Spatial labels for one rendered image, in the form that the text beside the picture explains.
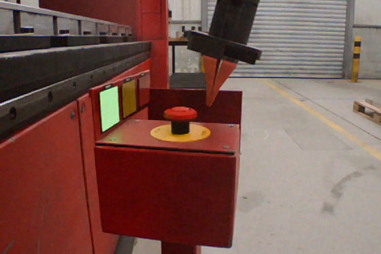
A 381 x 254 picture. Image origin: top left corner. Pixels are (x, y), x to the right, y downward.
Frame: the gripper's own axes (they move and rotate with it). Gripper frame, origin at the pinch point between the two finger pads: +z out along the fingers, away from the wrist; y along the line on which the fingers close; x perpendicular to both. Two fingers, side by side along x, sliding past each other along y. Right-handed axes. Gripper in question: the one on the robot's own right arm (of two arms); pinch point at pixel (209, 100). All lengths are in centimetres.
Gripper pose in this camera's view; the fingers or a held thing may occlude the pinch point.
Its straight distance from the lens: 46.2
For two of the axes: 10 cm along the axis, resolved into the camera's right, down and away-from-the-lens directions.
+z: -2.5, 9.3, 2.8
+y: -9.5, -2.9, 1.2
